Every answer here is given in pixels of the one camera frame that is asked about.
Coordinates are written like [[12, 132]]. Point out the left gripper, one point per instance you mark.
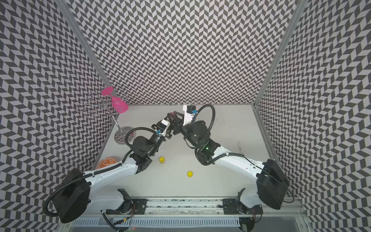
[[167, 135]]

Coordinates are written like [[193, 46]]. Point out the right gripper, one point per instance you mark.
[[176, 127]]

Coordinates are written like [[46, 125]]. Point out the yellow paint jar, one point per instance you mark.
[[161, 159]]

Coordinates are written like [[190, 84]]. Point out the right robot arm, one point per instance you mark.
[[271, 184]]

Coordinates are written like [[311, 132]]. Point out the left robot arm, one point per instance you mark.
[[77, 193]]

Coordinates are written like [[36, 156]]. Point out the pink plastic wine glass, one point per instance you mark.
[[118, 104]]

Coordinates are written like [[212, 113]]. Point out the orange patterned plate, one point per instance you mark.
[[107, 162]]

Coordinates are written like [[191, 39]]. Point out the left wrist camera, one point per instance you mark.
[[162, 127]]

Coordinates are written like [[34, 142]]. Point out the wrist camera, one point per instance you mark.
[[189, 113], [162, 127]]

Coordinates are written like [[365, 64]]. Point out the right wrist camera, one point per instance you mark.
[[189, 113]]

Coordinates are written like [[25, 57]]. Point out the chrome wire glass rack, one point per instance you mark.
[[101, 105]]

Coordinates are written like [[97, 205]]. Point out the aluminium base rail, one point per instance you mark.
[[208, 207]]

